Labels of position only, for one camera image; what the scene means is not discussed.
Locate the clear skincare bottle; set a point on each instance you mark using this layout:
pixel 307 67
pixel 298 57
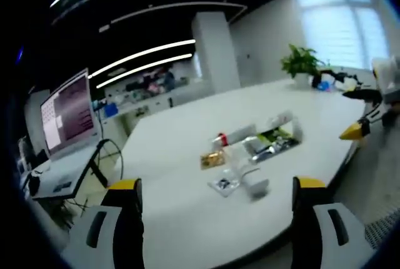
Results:
pixel 237 162

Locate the clear skincare packet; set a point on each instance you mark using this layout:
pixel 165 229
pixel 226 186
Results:
pixel 222 185

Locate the long ceiling light strip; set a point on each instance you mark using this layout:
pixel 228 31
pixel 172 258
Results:
pixel 140 70
pixel 140 54

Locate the computer monitor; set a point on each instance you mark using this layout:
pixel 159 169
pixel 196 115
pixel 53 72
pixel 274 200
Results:
pixel 70 112

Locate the gold snack packet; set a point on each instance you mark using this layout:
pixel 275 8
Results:
pixel 212 160

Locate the green potted plant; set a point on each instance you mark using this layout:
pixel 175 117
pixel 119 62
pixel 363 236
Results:
pixel 300 62

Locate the window with blinds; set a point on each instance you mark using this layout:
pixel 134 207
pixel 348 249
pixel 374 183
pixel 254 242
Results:
pixel 339 22

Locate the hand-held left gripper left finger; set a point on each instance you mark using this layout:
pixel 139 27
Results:
pixel 103 234

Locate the red-capped skincare bottle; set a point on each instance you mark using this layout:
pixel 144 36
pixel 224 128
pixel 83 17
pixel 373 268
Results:
pixel 220 140

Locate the green packet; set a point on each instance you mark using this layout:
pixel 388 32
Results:
pixel 276 134

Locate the silver tray with snacks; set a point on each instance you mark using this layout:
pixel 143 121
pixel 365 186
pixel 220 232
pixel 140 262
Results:
pixel 297 131

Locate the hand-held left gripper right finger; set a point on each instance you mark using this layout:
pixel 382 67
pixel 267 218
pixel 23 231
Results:
pixel 331 237

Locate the white side desk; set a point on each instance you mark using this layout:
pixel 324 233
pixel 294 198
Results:
pixel 62 172

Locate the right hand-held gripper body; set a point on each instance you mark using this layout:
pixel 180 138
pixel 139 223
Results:
pixel 389 84

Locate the white skincare tube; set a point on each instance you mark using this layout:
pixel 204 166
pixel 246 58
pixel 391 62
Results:
pixel 240 133

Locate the blue box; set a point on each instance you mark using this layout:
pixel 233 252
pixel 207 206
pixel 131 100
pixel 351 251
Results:
pixel 324 86

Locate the blue storage bin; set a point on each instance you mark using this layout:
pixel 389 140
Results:
pixel 111 109

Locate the cluttered white counter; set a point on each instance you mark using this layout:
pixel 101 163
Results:
pixel 147 101

